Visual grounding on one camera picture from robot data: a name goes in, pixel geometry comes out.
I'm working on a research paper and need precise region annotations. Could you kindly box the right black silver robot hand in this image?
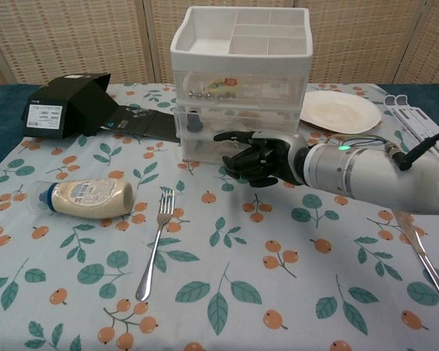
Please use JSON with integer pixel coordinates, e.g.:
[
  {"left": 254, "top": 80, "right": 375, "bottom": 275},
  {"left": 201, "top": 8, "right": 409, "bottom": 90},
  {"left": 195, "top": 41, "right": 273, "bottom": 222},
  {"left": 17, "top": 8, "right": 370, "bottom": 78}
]
[{"left": 213, "top": 128, "right": 310, "bottom": 187}]

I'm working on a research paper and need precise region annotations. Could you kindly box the round paper plate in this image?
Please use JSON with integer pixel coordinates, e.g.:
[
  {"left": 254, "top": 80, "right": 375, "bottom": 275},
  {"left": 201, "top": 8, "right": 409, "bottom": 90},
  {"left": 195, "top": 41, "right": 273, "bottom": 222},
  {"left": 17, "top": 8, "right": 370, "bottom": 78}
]
[{"left": 300, "top": 90, "right": 382, "bottom": 134}]

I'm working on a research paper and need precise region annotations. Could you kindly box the dark grey small cap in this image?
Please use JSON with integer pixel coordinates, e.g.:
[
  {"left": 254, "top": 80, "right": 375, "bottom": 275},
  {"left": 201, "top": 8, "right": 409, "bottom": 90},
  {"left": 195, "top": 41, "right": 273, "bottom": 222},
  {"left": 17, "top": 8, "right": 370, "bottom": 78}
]
[{"left": 188, "top": 110, "right": 203, "bottom": 132}]

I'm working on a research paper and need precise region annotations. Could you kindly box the colourful printed card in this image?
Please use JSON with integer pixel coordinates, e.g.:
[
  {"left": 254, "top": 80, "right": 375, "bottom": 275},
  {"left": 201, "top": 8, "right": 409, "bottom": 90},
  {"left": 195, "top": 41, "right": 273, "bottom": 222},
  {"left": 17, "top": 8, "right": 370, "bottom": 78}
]
[{"left": 204, "top": 78, "right": 241, "bottom": 92}]

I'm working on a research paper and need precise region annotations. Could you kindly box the floral patterned tablecloth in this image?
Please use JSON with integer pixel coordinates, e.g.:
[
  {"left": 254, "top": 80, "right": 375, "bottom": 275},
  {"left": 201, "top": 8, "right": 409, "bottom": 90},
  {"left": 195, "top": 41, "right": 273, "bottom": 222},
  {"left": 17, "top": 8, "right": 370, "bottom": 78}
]
[{"left": 0, "top": 82, "right": 439, "bottom": 351}]

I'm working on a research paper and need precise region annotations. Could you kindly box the silver metal fork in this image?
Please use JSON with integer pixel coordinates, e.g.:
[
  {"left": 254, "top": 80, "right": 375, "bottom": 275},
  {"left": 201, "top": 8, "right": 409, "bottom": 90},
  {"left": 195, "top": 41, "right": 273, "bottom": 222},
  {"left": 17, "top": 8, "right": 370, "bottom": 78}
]
[{"left": 135, "top": 189, "right": 176, "bottom": 302}]

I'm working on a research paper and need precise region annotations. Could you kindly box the white folding laptop stand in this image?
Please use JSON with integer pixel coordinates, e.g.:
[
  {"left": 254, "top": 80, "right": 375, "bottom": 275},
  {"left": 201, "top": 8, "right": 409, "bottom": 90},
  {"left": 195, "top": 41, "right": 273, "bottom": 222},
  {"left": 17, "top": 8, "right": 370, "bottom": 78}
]
[{"left": 383, "top": 94, "right": 439, "bottom": 162}]

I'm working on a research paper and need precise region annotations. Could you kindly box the silver table knife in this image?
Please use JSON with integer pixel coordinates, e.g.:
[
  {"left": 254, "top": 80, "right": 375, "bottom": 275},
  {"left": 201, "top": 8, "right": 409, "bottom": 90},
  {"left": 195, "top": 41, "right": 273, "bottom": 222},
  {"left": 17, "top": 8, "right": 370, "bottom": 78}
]
[{"left": 393, "top": 210, "right": 439, "bottom": 322}]

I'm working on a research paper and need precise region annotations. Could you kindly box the mayonnaise squeeze bottle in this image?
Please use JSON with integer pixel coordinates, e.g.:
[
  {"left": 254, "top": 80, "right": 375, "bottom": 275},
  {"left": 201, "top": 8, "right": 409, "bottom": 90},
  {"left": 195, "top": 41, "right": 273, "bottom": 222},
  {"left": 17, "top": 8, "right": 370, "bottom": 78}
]
[{"left": 28, "top": 178, "right": 135, "bottom": 220}]

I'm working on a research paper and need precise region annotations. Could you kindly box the black cardboard box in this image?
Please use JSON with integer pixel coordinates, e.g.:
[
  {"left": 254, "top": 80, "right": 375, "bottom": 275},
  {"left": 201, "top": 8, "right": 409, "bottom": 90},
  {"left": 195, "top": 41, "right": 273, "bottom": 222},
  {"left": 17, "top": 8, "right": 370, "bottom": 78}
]
[{"left": 20, "top": 72, "right": 182, "bottom": 144}]

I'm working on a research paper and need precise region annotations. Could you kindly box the woven bamboo folding screen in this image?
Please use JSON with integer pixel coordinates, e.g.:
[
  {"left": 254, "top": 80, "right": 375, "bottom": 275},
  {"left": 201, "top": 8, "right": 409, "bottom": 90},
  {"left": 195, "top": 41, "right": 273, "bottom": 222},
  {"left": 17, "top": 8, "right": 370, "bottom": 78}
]
[{"left": 0, "top": 0, "right": 439, "bottom": 89}]

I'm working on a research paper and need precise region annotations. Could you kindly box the clear drawer with bead chain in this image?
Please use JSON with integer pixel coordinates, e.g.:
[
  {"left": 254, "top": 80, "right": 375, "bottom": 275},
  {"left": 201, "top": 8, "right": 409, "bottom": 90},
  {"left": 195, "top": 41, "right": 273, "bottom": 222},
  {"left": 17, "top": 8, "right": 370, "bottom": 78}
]
[{"left": 175, "top": 71, "right": 305, "bottom": 107}]

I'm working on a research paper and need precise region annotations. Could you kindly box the silver bead chain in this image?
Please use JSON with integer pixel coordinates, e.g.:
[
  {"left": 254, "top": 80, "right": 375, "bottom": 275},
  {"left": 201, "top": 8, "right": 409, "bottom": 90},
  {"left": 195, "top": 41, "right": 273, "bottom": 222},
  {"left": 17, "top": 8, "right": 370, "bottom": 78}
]
[{"left": 187, "top": 91, "right": 239, "bottom": 100}]

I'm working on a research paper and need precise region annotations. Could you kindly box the white drawer organizer box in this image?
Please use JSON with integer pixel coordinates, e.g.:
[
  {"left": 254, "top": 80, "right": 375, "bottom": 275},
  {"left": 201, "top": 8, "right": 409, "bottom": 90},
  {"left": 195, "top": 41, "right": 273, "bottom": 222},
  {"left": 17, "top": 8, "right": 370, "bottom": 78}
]
[{"left": 170, "top": 6, "right": 313, "bottom": 164}]

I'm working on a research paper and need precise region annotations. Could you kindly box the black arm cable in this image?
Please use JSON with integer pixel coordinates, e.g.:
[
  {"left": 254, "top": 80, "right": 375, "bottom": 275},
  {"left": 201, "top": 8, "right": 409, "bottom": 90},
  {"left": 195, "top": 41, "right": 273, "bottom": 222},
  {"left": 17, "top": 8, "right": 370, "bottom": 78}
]
[{"left": 393, "top": 127, "right": 439, "bottom": 171}]

